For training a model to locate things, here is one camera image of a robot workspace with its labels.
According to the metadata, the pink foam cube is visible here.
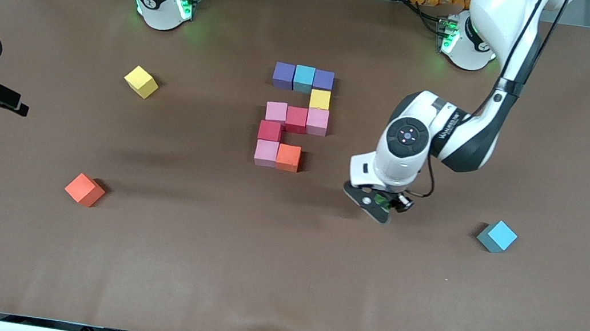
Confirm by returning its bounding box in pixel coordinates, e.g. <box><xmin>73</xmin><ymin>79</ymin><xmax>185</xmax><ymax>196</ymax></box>
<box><xmin>252</xmin><ymin>138</ymin><xmax>281</xmax><ymax>169</ymax></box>
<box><xmin>304</xmin><ymin>107</ymin><xmax>331</xmax><ymax>138</ymax></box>
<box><xmin>264</xmin><ymin>100</ymin><xmax>289</xmax><ymax>126</ymax></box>

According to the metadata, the orange foam cube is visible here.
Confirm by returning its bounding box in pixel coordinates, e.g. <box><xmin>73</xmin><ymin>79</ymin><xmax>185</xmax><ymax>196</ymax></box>
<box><xmin>274</xmin><ymin>143</ymin><xmax>303</xmax><ymax>174</ymax></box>
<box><xmin>62</xmin><ymin>171</ymin><xmax>109</xmax><ymax>211</ymax></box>

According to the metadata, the yellow foam cube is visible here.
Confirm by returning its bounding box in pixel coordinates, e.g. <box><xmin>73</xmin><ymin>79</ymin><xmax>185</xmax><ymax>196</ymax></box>
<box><xmin>309</xmin><ymin>88</ymin><xmax>333</xmax><ymax>112</ymax></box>
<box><xmin>121</xmin><ymin>63</ymin><xmax>161</xmax><ymax>101</ymax></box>

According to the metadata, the crimson foam cube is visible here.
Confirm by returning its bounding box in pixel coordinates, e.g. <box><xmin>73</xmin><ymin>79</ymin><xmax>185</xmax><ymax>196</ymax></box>
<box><xmin>284</xmin><ymin>106</ymin><xmax>309</xmax><ymax>135</ymax></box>
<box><xmin>257</xmin><ymin>119</ymin><xmax>285</xmax><ymax>144</ymax></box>

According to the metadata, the purple foam cube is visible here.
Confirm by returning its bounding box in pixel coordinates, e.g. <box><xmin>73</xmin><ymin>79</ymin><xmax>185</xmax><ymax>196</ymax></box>
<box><xmin>312</xmin><ymin>69</ymin><xmax>337</xmax><ymax>93</ymax></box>
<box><xmin>272</xmin><ymin>61</ymin><xmax>297</xmax><ymax>91</ymax></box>

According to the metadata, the light blue foam cube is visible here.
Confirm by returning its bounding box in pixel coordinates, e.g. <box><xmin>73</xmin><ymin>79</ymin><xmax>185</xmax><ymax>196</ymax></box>
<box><xmin>475</xmin><ymin>217</ymin><xmax>520</xmax><ymax>256</ymax></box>
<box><xmin>292</xmin><ymin>64</ymin><xmax>317</xmax><ymax>95</ymax></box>

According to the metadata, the large paper table cover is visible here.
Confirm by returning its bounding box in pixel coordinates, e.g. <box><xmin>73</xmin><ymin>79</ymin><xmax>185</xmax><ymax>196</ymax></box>
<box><xmin>0</xmin><ymin>0</ymin><xmax>590</xmax><ymax>331</ymax></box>

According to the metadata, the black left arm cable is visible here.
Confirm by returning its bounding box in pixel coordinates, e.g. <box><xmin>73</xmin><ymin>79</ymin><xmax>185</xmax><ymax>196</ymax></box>
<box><xmin>411</xmin><ymin>153</ymin><xmax>441</xmax><ymax>201</ymax></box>

